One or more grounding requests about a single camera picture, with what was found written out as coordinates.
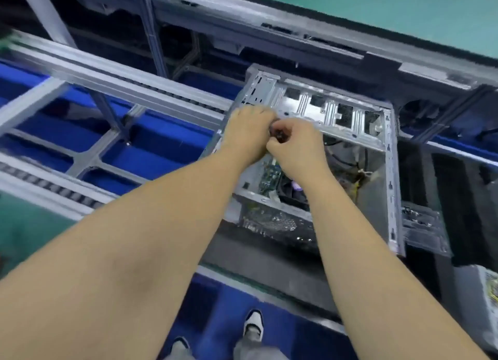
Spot grey power supply unit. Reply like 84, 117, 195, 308
455, 263, 498, 349

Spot person's shoe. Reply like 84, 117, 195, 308
243, 309, 266, 341
170, 336, 192, 358

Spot person's right shoe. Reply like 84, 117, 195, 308
243, 309, 266, 341

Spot clear plastic screw tray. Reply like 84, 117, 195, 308
400, 200, 454, 257

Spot person's left shoe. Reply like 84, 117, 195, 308
170, 336, 192, 358

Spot person's grey trousers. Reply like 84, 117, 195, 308
163, 339, 289, 360

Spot grey roller conveyor rail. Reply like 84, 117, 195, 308
0, 151, 118, 221

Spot person's left forearm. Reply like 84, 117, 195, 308
0, 150, 258, 360

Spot person's left hand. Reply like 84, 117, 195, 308
221, 104, 281, 169

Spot green conveyor belt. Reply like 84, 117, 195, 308
210, 0, 498, 61

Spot person's right forearm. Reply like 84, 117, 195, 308
299, 173, 491, 360

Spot grey metal computer case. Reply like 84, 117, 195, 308
201, 63, 407, 257

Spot green motherboard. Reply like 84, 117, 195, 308
259, 155, 312, 209

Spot grey flat metal rail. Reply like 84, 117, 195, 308
0, 29, 234, 131

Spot black CPU cooler fan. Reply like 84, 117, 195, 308
282, 177, 308, 205

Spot person's right hand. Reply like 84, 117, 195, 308
266, 118, 334, 189

